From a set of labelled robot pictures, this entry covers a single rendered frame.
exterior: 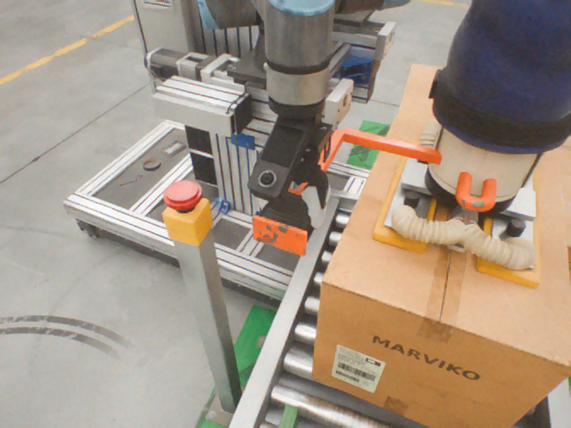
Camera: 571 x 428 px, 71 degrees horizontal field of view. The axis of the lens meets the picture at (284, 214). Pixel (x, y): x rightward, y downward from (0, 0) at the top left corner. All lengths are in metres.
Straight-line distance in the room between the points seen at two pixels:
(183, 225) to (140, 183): 1.40
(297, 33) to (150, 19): 1.11
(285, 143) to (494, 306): 0.45
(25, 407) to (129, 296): 0.53
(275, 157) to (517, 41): 0.35
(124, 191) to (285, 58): 1.74
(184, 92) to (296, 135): 0.77
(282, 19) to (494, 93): 0.34
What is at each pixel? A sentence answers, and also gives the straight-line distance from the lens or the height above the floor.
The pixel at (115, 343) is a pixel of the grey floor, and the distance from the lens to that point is 1.85.
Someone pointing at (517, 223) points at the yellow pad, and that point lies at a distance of 0.85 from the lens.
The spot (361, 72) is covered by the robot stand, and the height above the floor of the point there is 0.86.
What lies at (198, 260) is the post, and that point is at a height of 0.88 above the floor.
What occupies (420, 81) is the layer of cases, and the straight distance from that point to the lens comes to 2.31.
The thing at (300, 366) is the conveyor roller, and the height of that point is 0.55.
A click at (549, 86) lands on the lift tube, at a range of 0.68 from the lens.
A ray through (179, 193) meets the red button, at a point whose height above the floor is 1.04.
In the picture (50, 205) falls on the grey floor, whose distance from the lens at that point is 2.57.
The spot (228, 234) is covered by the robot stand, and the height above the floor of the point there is 0.21.
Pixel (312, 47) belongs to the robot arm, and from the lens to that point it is 0.46.
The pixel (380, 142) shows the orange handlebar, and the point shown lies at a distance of 0.79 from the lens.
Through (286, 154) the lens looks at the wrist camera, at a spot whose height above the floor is 1.23.
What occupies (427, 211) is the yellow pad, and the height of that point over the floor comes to 0.97.
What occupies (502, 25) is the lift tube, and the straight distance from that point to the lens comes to 0.65.
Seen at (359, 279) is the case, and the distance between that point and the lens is 0.72.
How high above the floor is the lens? 1.53
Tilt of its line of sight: 45 degrees down
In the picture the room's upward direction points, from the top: straight up
